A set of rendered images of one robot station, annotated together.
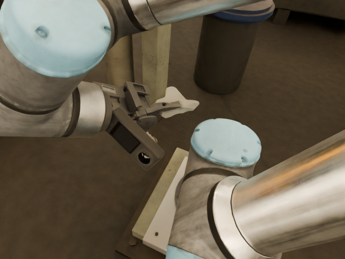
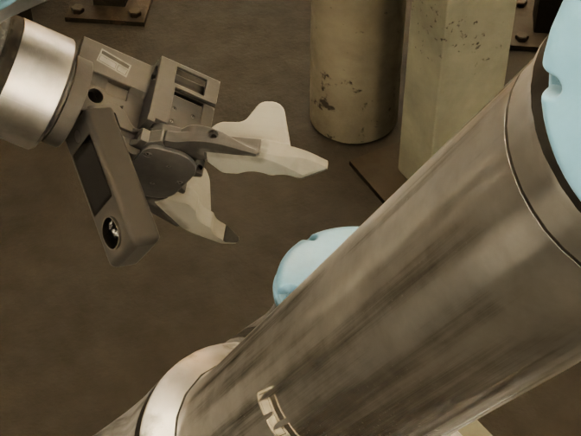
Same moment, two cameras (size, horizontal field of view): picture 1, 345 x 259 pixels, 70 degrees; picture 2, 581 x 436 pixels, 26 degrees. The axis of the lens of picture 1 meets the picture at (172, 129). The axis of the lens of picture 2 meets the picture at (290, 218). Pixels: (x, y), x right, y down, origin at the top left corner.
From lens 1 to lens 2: 0.58 m
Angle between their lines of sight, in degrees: 25
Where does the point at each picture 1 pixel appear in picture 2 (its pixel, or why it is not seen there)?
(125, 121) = (102, 138)
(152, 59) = (434, 20)
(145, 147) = (116, 208)
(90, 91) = (42, 54)
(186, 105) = (276, 157)
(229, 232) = (159, 423)
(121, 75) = (345, 46)
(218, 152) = not seen: hidden behind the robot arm
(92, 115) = (28, 100)
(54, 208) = not seen: outside the picture
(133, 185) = not seen: hidden behind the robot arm
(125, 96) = (147, 89)
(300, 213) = (228, 390)
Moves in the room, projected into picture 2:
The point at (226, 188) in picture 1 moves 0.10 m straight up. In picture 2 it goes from (222, 353) to (216, 250)
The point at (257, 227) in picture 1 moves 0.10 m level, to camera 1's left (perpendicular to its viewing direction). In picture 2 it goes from (193, 422) to (73, 347)
